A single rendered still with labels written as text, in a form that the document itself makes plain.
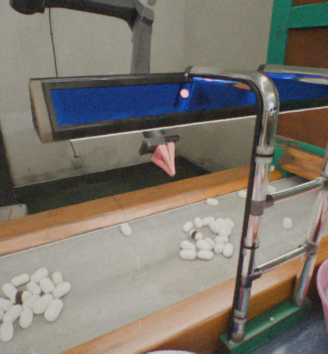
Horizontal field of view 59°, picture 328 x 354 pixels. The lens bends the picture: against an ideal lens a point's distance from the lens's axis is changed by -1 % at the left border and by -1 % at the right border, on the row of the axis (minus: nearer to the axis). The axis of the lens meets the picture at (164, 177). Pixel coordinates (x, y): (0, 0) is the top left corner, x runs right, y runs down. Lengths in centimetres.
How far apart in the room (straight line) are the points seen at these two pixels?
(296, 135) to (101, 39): 194
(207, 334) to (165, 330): 8
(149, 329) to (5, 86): 223
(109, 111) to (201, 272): 37
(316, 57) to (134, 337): 87
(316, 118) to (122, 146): 207
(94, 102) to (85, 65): 221
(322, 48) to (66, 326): 93
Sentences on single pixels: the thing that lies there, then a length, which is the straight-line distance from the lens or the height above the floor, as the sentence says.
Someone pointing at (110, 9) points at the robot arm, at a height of 127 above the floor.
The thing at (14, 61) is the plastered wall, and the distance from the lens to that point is 251.
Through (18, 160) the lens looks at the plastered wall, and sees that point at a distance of 262.
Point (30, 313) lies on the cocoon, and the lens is 55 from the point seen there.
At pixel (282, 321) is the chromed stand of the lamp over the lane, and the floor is 71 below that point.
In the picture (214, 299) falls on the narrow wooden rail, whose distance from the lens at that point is 53.
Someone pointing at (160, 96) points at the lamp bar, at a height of 108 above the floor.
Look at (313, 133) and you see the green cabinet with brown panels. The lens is 101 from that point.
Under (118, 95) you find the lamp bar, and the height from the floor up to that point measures 109.
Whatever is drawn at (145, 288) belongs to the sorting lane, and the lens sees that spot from 57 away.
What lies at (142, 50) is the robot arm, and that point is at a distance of 99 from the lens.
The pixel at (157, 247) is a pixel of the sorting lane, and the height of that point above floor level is 74.
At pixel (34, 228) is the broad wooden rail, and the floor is 76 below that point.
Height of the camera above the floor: 114
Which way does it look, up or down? 23 degrees down
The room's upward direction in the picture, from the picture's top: straight up
